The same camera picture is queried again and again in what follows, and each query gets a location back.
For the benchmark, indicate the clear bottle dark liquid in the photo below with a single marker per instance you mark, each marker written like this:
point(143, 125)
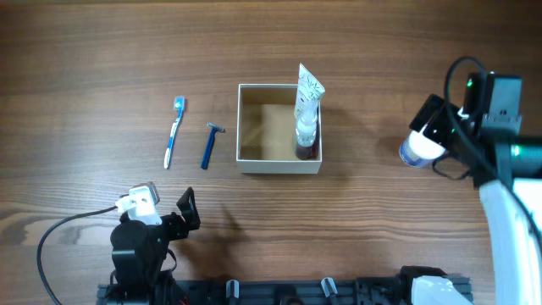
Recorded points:
point(306, 131)

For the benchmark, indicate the beige open cardboard box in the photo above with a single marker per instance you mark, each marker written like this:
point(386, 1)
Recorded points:
point(265, 132)

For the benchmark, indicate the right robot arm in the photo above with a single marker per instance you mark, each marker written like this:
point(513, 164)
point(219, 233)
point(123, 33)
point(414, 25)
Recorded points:
point(505, 168)

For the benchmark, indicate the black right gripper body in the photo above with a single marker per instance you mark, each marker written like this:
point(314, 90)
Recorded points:
point(439, 127)

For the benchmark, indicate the blue disposable razor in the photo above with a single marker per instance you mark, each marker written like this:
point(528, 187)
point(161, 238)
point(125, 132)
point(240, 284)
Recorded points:
point(214, 129)

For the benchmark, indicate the blue white toothbrush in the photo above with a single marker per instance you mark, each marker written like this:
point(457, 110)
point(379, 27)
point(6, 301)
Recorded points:
point(179, 107)

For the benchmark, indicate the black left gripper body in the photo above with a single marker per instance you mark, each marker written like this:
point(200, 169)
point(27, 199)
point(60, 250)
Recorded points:
point(172, 228)

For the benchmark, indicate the white lidded blue jar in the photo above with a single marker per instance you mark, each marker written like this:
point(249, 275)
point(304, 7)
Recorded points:
point(419, 151)

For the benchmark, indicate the white cream tube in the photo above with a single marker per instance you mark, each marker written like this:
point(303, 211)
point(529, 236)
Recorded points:
point(309, 90)

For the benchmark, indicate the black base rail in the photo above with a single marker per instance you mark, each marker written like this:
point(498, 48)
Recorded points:
point(361, 291)

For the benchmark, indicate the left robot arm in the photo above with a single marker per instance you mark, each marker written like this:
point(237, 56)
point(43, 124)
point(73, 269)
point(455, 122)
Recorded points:
point(141, 245)

